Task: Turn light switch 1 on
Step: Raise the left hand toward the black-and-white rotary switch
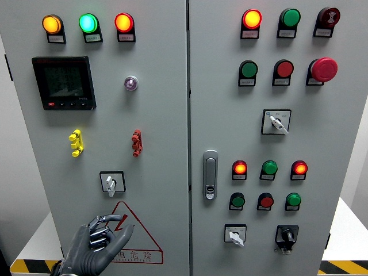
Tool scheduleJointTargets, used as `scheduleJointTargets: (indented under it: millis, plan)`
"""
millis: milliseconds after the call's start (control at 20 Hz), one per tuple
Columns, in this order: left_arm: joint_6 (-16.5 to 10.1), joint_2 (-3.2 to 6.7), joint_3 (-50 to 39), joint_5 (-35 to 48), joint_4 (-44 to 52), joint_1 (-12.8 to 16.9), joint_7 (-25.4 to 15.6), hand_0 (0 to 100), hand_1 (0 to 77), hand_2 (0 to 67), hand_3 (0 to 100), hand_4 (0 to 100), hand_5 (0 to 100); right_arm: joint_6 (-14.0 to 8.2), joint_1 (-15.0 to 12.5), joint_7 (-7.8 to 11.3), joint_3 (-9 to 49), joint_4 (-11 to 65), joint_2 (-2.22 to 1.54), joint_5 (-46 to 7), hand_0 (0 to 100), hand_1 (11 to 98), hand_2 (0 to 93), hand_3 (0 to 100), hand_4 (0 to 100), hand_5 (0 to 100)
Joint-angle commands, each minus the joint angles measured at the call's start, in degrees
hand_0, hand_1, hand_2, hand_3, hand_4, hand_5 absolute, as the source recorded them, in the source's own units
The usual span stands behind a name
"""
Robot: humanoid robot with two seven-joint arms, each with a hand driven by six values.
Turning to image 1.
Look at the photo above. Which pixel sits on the black door hinge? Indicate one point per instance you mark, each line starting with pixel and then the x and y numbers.
pixel 328 241
pixel 9 67
pixel 62 252

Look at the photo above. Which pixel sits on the black yellow striped tape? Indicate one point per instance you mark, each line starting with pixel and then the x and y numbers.
pixel 31 267
pixel 345 268

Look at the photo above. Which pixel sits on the red warning triangle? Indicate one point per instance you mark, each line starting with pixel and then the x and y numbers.
pixel 143 254

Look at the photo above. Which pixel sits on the pale grey cabinet door with display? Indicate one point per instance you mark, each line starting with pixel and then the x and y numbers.
pixel 161 129

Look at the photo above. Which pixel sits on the silver door lock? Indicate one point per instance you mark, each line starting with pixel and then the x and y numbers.
pixel 210 175

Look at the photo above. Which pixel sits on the small label plate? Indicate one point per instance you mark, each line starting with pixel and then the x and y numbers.
pixel 247 82
pixel 291 208
pixel 323 32
pixel 239 177
pixel 250 34
pixel 126 37
pixel 55 38
pixel 314 82
pixel 264 208
pixel 93 38
pixel 235 208
pixel 287 33
pixel 298 177
pixel 281 82
pixel 266 177

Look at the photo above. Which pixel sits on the small green push button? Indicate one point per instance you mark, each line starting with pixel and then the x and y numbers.
pixel 238 200

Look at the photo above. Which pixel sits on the black display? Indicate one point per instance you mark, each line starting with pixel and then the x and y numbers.
pixel 64 82

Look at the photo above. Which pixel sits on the small red lit lamp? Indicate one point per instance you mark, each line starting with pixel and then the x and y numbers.
pixel 299 168
pixel 240 168

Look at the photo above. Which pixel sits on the white lamp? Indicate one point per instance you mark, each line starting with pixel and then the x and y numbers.
pixel 131 83

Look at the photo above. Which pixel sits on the small red push button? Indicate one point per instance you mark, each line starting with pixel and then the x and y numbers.
pixel 266 201

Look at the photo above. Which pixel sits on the small green lamp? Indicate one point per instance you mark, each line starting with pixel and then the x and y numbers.
pixel 270 167
pixel 293 199

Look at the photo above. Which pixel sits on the large green lit lamp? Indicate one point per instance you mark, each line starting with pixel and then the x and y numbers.
pixel 88 23

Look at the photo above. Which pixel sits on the large yellow lit lamp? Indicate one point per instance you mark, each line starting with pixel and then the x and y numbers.
pixel 51 24

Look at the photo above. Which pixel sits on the large red lit lamp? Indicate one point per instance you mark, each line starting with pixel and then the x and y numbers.
pixel 124 22
pixel 252 19

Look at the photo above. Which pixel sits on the large green push button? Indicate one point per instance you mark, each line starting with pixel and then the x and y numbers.
pixel 249 69

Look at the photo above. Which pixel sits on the pale grey cabinet door with lock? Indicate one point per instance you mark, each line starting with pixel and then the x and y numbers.
pixel 316 143

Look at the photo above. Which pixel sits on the large red push button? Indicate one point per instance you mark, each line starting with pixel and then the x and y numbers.
pixel 284 69

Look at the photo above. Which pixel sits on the large red stop button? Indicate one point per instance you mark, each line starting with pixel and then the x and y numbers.
pixel 324 69

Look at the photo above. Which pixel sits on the large green unlit lamp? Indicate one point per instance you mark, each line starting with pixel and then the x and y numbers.
pixel 290 17

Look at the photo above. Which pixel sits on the dark red buzzer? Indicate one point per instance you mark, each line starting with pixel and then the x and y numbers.
pixel 329 16

